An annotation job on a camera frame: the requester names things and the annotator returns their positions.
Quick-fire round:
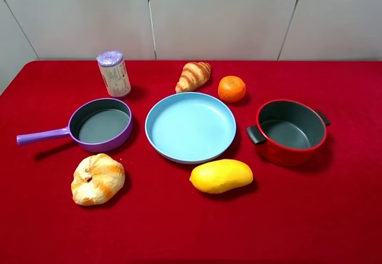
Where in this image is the striped croissant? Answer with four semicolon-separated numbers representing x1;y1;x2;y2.
175;62;211;93

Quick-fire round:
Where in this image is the light blue round plate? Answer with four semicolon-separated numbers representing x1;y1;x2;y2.
144;92;236;164

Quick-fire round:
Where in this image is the orange tangerine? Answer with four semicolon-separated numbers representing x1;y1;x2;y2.
217;76;247;103

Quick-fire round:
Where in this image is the yellow mango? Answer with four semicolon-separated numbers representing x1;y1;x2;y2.
189;159;254;194

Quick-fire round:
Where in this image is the purple-capped white cylindrical can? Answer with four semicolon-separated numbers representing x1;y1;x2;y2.
96;51;131;98

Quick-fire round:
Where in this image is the round swirled bread roll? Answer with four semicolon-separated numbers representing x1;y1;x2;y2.
71;154;125;206

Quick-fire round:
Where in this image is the purple saucepan with handle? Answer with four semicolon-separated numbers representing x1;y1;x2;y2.
16;98;133;153

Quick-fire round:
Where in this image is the red pot with black handles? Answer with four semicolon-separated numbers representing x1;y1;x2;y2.
247;99;331;167

